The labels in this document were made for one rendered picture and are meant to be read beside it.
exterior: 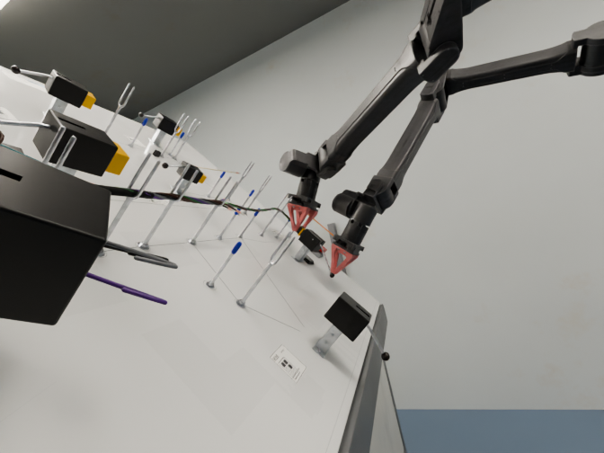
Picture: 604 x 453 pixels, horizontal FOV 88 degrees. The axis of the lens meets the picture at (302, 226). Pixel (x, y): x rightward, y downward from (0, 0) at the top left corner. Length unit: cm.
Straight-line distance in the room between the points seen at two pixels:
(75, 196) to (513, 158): 203
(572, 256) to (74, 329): 208
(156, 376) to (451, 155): 193
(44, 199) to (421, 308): 202
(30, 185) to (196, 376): 24
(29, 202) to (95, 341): 18
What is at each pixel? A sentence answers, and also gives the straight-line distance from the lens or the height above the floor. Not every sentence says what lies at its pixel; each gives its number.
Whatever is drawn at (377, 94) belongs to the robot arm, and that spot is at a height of 139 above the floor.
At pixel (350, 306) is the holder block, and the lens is 52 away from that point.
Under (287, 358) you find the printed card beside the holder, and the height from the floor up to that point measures 96.
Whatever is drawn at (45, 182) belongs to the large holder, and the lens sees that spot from 23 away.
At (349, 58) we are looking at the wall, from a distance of 237.
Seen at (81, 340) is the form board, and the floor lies 107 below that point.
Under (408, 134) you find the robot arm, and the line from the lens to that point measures 98.
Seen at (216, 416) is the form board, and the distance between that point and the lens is 35.
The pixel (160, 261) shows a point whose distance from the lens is 25.
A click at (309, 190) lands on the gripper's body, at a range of 89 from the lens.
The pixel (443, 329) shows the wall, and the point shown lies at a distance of 214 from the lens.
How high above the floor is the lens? 110
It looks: 5 degrees up
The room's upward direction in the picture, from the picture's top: 13 degrees counter-clockwise
